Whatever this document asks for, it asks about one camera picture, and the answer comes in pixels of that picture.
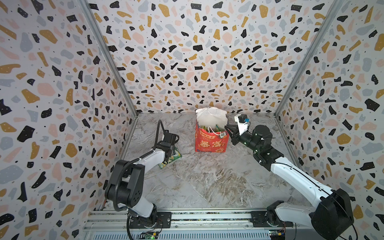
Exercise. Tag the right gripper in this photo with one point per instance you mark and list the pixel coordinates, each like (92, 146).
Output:
(237, 135)

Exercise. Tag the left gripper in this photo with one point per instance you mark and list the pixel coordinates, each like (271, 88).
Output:
(158, 145)

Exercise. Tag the yellow green Fox's candy bag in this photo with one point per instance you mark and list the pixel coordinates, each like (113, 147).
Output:
(177, 155)

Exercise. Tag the red paper bag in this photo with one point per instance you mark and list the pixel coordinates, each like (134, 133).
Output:
(211, 135)

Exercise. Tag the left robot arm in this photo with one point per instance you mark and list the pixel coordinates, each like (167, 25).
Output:
(126, 184)

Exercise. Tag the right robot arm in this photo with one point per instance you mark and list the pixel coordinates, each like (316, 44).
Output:
(330, 212)

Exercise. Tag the left circuit board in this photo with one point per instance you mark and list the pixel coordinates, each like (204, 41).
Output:
(150, 235)

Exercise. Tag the circuit board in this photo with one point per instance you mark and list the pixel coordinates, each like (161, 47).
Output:
(150, 235)
(277, 234)

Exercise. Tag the right circuit board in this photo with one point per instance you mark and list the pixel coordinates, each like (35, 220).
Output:
(277, 234)

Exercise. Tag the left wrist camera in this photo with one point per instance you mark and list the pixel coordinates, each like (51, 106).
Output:
(170, 139)

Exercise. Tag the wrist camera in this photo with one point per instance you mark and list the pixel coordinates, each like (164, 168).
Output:
(170, 139)
(243, 123)

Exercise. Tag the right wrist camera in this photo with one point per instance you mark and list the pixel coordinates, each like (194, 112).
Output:
(243, 123)

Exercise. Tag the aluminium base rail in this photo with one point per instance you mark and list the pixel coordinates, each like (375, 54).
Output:
(194, 224)

